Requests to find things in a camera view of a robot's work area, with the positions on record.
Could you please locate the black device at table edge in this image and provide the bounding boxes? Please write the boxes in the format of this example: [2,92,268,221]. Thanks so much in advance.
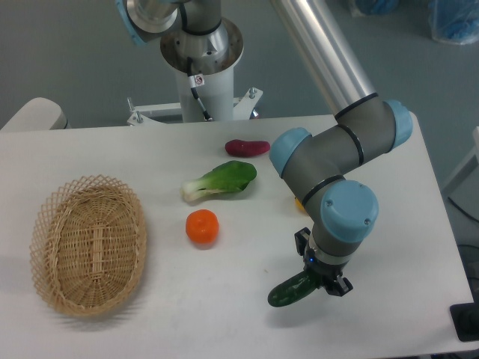
[450,303,479,342]

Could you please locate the blue plastic bag left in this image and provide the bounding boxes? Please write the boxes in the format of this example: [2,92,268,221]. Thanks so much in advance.
[347,0,400,17]

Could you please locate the blue plastic bag right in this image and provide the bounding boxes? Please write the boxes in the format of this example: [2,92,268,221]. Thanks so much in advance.
[427,0,478,45]

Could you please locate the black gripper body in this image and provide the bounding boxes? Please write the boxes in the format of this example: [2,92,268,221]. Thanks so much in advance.
[302,227,349,287]

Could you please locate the red sweet potato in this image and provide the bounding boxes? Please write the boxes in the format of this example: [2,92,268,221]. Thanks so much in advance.
[225,139,270,158]

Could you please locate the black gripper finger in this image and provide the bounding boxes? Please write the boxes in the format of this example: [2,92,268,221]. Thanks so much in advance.
[294,230,309,257]
[324,275,353,297]

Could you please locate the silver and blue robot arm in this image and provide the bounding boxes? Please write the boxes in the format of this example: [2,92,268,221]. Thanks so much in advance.
[116,1,412,307]

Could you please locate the white chair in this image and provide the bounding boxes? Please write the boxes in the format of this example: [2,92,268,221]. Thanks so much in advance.
[1,97,71,133]

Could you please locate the green bok choy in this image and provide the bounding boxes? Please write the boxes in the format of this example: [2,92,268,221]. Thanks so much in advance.
[180,160,257,203]

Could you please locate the orange tangerine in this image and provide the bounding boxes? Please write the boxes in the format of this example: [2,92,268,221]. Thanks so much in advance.
[185,209,219,245]

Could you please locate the green cucumber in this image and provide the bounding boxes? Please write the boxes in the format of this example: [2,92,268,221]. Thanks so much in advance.
[267,271,323,307]

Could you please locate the white furniture frame right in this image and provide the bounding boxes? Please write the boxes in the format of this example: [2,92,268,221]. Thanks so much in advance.
[441,127,478,196]

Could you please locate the woven wicker basket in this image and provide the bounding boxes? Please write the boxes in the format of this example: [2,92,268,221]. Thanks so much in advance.
[29,175,147,317]

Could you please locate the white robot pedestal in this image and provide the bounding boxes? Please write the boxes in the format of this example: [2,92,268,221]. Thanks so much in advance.
[128,18,263,126]

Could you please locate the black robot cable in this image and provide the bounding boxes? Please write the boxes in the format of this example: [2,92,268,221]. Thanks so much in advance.
[186,56,214,122]

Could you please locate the blue plastic bag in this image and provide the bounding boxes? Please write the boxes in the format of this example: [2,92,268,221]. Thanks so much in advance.
[427,0,478,45]
[347,0,400,17]

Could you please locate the yellow mango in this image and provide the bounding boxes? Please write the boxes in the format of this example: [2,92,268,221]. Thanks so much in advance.
[294,197,305,212]

